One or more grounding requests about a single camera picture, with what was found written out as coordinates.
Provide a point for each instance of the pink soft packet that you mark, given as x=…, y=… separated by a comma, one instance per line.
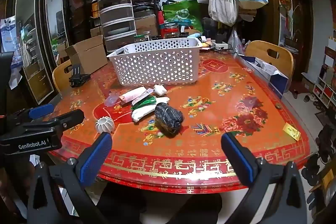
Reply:
x=131, y=96

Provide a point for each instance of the green shopping bag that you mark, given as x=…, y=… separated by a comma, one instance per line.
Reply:
x=183, y=14

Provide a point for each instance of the blue and white paper bag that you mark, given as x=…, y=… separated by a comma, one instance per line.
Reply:
x=265, y=71

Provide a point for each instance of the small white soft packet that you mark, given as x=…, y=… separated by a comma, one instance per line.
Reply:
x=160, y=90

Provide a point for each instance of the black folding stand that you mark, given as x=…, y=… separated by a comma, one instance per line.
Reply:
x=78, y=78

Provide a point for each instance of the purple translucent pouch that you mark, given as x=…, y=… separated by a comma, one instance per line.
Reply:
x=111, y=100

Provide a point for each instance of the green soft packet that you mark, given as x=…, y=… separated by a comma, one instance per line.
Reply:
x=147, y=102

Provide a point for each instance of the red-lidded pickle jar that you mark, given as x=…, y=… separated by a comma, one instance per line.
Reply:
x=171, y=31

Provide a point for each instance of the dark mirrored wardrobe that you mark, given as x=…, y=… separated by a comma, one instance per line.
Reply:
x=42, y=29

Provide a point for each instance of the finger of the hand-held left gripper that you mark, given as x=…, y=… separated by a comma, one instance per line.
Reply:
x=69, y=119
x=42, y=111

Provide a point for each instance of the blue face mask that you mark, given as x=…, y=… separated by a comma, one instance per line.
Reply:
x=195, y=35

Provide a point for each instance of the clear stacked drawer unit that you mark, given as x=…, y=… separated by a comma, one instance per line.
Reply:
x=116, y=22

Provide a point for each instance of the white ribbed plastic ball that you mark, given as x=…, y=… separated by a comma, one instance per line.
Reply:
x=105, y=124

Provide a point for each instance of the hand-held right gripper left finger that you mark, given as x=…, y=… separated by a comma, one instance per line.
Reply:
x=95, y=158

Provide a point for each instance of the wooden chair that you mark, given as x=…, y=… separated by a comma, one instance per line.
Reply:
x=61, y=75
x=256, y=52

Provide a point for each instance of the white perforated plastic basket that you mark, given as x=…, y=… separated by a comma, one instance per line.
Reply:
x=157, y=66

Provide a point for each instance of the open cardboard box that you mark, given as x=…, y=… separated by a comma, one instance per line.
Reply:
x=88, y=56

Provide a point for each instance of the white shoe shelf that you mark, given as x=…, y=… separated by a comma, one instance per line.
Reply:
x=325, y=82

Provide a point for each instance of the yellow card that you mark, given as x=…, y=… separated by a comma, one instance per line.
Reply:
x=291, y=132

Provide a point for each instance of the closed cardboard box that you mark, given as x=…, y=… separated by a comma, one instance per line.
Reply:
x=145, y=24

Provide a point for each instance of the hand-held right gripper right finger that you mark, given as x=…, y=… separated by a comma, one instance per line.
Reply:
x=236, y=158

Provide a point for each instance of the printed plastic bag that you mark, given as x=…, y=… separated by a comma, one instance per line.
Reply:
x=10, y=40

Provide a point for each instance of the dark socks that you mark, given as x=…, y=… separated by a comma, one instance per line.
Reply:
x=168, y=117

